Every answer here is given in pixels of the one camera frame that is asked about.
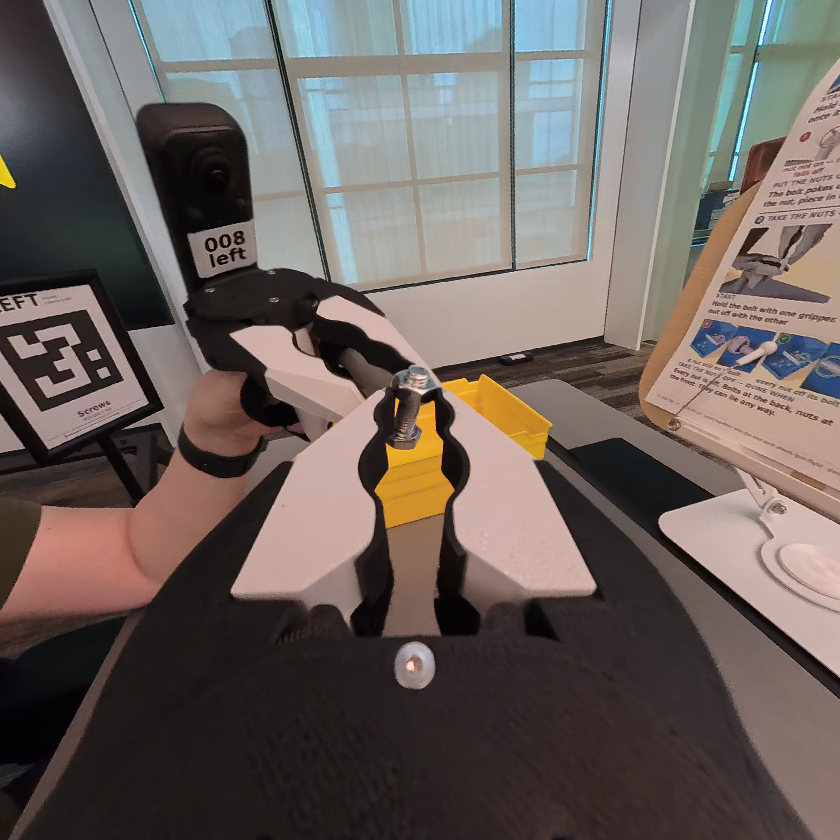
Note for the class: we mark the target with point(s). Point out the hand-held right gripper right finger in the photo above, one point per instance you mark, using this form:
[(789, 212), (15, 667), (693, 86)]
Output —
[(518, 525)]

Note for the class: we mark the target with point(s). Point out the steel hex nut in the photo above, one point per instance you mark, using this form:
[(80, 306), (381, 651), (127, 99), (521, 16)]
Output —
[(401, 386)]

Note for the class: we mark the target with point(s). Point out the yellow plastic bin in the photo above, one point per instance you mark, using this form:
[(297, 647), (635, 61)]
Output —
[(505, 413)]

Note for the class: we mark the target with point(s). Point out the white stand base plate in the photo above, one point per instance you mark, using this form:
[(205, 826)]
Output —
[(709, 544)]

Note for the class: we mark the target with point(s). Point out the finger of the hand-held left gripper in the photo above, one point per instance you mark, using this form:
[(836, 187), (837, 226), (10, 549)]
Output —
[(295, 374), (374, 328)]

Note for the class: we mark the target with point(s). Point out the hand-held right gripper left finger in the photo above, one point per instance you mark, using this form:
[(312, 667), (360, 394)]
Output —
[(308, 525)]

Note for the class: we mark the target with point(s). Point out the black wristband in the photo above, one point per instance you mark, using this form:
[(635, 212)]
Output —
[(216, 463)]

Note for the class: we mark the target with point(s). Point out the steel hex bolt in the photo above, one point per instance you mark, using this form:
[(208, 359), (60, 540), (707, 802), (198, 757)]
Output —
[(401, 415)]

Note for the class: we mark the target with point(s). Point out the black monitor screen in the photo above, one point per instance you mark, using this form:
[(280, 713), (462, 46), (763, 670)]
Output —
[(65, 229)]

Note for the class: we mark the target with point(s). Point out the small black floor device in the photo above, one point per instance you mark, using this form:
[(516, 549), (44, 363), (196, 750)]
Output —
[(515, 359)]

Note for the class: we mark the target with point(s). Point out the printed instruction sheet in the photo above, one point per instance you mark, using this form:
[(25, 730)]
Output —
[(774, 315)]

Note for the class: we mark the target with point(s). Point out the large grid window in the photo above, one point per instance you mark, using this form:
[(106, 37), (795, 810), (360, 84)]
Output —
[(394, 131)]

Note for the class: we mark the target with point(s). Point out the person's left hand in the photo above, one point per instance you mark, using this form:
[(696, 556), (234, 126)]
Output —
[(210, 407)]

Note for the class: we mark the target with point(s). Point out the clear acrylic sheet holder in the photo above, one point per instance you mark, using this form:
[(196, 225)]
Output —
[(754, 453)]

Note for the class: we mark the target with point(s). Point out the framed marker sign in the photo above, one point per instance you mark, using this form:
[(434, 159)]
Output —
[(59, 348)]

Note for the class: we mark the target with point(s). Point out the person's left forearm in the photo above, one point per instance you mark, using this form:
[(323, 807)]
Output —
[(98, 551)]

